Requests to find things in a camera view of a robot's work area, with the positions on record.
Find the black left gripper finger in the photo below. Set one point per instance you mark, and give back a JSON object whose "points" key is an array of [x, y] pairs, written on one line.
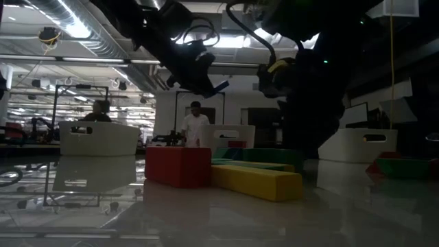
{"points": [[207, 87]]}

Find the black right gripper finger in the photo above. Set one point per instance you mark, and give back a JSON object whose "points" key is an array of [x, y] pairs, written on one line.
{"points": [[315, 127]]}

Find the blue block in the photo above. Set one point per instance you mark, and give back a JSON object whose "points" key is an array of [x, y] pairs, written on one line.
{"points": [[221, 85]]}

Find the green arch block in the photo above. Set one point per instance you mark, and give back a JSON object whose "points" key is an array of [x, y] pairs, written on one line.
{"points": [[271, 155]]}

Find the small red block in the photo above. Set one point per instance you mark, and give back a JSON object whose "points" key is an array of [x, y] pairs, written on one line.
{"points": [[236, 144]]}

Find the green rectangular block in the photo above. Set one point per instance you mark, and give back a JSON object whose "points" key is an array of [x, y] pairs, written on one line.
{"points": [[226, 153]]}

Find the red rectangular block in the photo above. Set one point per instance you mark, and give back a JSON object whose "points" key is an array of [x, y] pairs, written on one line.
{"points": [[178, 166]]}

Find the small black robot arm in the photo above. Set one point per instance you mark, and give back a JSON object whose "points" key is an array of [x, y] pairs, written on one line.
{"points": [[169, 139]]}

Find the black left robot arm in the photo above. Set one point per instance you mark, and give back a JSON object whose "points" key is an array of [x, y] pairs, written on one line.
{"points": [[137, 20]]}

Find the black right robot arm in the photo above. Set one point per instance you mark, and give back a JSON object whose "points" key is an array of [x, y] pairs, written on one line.
{"points": [[326, 20]]}

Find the person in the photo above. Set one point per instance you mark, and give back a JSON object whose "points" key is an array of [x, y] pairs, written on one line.
{"points": [[97, 116], [193, 127]]}

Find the white plastic bin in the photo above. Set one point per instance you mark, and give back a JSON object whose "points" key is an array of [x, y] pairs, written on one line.
{"points": [[356, 151], [103, 144], [243, 135]]}

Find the dark cabinet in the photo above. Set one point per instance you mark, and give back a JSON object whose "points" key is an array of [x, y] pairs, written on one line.
{"points": [[264, 123]]}

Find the green long block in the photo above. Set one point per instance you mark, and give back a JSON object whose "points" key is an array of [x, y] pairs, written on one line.
{"points": [[267, 166]]}

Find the grey metal box unit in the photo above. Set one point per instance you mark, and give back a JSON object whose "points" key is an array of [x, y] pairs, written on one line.
{"points": [[240, 25]]}

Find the yellow long block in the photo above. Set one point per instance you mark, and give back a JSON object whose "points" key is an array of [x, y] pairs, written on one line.
{"points": [[257, 183]]}

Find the grey slanted panel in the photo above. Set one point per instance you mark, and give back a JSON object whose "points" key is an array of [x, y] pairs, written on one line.
{"points": [[401, 111]]}

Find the green cube block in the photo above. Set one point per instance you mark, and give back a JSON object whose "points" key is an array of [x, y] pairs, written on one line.
{"points": [[403, 168]]}

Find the white hanging box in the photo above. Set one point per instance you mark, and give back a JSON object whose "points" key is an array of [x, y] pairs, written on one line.
{"points": [[408, 8]]}

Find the long tube light fixture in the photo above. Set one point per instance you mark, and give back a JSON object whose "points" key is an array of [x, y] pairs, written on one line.
{"points": [[68, 59]]}

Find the red object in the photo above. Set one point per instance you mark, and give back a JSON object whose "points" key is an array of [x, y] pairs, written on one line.
{"points": [[13, 130]]}

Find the black metal frame rig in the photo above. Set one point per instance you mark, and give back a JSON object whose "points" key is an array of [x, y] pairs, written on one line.
{"points": [[176, 109], [83, 86]]}

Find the white board black frame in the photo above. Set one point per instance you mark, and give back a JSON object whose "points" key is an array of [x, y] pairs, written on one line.
{"points": [[356, 115]]}

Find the silver ventilation duct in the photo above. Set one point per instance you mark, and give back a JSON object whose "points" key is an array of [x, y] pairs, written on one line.
{"points": [[99, 41]]}

